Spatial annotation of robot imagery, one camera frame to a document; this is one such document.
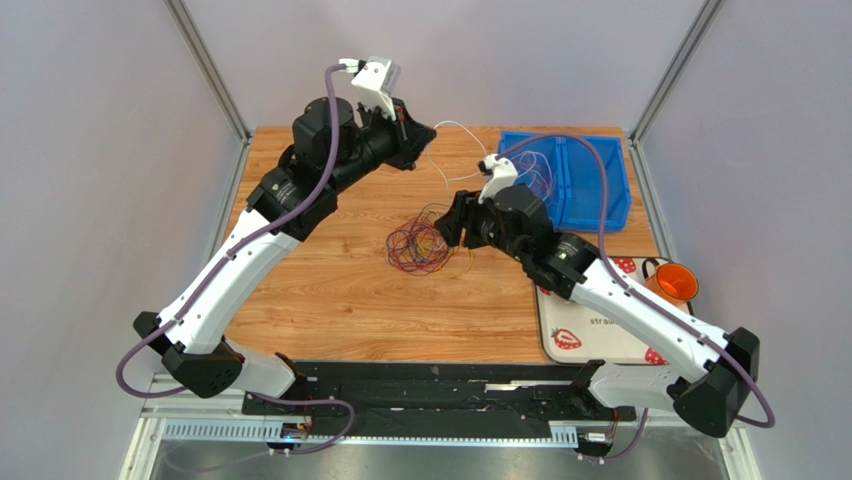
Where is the orange plastic cup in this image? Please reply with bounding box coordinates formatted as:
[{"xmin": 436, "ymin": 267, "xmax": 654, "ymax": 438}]
[{"xmin": 641, "ymin": 258, "xmax": 700, "ymax": 306}]

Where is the aluminium corner post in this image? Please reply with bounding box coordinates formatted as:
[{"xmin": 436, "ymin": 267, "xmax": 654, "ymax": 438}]
[
  {"xmin": 630, "ymin": 0, "xmax": 726, "ymax": 143},
  {"xmin": 163, "ymin": 0, "xmax": 252, "ymax": 144}
]

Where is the right aluminium corner post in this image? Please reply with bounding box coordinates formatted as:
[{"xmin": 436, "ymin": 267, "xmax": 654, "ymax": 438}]
[{"xmin": 630, "ymin": 0, "xmax": 726, "ymax": 143}]

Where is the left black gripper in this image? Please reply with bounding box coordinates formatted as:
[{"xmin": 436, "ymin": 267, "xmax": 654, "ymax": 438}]
[{"xmin": 327, "ymin": 96, "xmax": 437, "ymax": 197}]

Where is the yellow cable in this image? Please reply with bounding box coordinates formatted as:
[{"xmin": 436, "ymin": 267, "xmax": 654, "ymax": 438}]
[{"xmin": 425, "ymin": 212, "xmax": 475, "ymax": 281}]

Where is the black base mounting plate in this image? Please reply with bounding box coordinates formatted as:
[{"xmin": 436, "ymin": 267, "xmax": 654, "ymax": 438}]
[{"xmin": 242, "ymin": 361, "xmax": 638, "ymax": 440}]

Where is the strawberry print tray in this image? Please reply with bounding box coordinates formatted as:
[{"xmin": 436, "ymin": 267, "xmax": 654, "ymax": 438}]
[{"xmin": 535, "ymin": 256, "xmax": 692, "ymax": 365}]

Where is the red cable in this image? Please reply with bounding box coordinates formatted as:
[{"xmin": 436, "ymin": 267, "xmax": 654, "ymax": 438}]
[{"xmin": 385, "ymin": 212, "xmax": 461, "ymax": 276}]

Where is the blue plastic bin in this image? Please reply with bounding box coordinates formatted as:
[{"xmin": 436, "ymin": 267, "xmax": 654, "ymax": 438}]
[{"xmin": 497, "ymin": 130, "xmax": 632, "ymax": 233}]

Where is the blue cable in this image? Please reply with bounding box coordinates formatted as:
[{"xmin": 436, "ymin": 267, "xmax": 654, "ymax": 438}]
[{"xmin": 387, "ymin": 206, "xmax": 454, "ymax": 274}]

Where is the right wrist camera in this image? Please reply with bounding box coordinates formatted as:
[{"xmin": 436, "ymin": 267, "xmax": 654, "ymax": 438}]
[{"xmin": 478, "ymin": 154, "xmax": 518, "ymax": 204}]

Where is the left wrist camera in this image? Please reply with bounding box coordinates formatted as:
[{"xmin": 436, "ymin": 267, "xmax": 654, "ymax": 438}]
[{"xmin": 338, "ymin": 56, "xmax": 402, "ymax": 121}]

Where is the left aluminium corner post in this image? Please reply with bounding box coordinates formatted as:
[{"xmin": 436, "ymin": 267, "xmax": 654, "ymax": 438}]
[{"xmin": 163, "ymin": 0, "xmax": 252, "ymax": 144}]

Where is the white cable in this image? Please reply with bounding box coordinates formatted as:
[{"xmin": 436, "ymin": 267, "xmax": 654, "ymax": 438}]
[
  {"xmin": 425, "ymin": 120, "xmax": 494, "ymax": 184},
  {"xmin": 515, "ymin": 149, "xmax": 557, "ymax": 204}
]

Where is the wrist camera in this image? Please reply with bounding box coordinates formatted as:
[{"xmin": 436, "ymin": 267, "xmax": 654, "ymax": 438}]
[
  {"xmin": 338, "ymin": 56, "xmax": 402, "ymax": 121},
  {"xmin": 478, "ymin": 154, "xmax": 518, "ymax": 204}
]

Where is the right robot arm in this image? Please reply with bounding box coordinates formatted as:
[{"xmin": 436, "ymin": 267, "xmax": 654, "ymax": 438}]
[{"xmin": 434, "ymin": 185, "xmax": 760, "ymax": 438}]

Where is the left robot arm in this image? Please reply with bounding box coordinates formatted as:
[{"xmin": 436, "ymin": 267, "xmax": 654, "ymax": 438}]
[{"xmin": 133, "ymin": 97, "xmax": 437, "ymax": 398}]

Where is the aluminium frame rail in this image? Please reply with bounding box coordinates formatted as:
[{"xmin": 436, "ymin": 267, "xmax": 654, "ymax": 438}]
[{"xmin": 136, "ymin": 373, "xmax": 743, "ymax": 449}]

